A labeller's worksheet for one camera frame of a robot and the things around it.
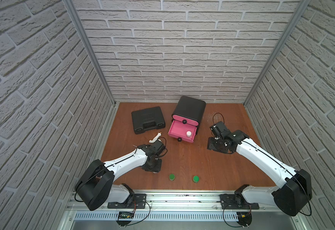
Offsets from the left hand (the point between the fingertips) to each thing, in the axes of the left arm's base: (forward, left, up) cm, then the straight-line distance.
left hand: (155, 165), depth 85 cm
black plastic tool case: (+33, +7, +4) cm, 34 cm away
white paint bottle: (+17, -21, +9) cm, 29 cm away
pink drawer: (+19, -19, +9) cm, 28 cm away
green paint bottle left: (-7, -10, +1) cm, 12 cm away
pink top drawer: (+24, -18, +14) cm, 34 cm away
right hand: (+7, -34, +12) cm, 37 cm away
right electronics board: (-27, -46, -1) cm, 54 cm away
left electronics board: (-25, +14, -5) cm, 30 cm away
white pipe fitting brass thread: (+20, +1, -1) cm, 20 cm away
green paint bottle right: (-8, -24, +1) cm, 25 cm away
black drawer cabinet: (+27, -21, +17) cm, 38 cm away
